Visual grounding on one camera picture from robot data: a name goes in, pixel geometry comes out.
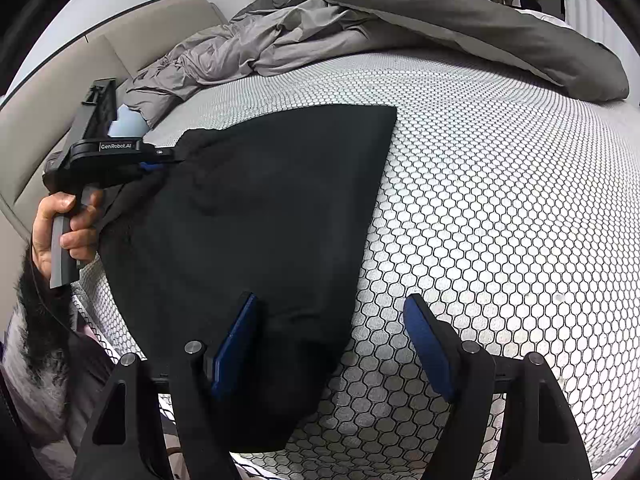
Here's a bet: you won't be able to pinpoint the person's grey clothing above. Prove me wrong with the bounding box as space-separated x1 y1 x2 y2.
0 310 187 480

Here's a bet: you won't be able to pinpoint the person's left hand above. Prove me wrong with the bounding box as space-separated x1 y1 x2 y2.
31 191 103 282

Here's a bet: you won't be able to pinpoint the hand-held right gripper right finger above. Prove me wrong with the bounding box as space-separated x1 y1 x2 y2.
403 293 593 480

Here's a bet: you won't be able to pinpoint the dark grey duvet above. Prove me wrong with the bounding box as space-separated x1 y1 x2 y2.
235 0 630 103

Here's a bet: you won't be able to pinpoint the light blue pillow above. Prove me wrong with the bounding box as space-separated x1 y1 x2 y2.
107 105 151 139

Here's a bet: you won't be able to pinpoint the person's left forearm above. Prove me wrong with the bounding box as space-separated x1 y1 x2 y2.
0 259 83 413

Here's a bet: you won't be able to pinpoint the beige padded headboard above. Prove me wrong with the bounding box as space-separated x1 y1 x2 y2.
0 0 229 241

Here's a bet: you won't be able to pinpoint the honeycomb patterned bed sheet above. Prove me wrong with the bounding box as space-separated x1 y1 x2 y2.
70 47 640 480

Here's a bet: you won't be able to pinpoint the black pants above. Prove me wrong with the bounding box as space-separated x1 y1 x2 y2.
97 104 398 453

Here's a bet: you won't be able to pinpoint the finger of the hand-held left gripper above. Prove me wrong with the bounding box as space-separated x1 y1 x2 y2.
138 146 177 173

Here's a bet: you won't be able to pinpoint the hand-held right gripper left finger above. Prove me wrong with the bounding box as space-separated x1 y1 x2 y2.
72 291 261 480

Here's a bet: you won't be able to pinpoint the light grey crumpled quilt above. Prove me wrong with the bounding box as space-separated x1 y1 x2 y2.
122 0 401 128

